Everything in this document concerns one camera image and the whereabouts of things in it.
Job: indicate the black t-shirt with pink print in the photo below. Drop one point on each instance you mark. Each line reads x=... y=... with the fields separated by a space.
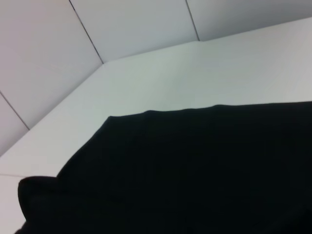
x=182 y=170

